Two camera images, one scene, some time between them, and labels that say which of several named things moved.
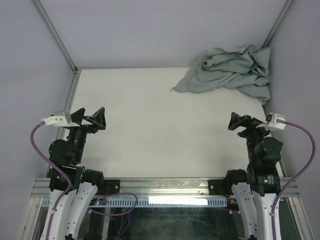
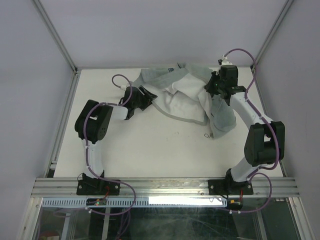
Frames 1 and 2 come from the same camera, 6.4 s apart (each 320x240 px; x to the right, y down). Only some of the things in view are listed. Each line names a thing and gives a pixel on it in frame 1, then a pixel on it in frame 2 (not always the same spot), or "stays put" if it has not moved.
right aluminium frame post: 278,18 stays put
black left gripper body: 81,131 -> 137,104
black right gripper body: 251,132 -> 215,84
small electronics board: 98,202 stays put
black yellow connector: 232,203 stays put
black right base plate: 219,187 stays put
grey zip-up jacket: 246,67 -> 181,94
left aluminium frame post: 57,36 stays put
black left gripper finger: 98,119 -> 146,97
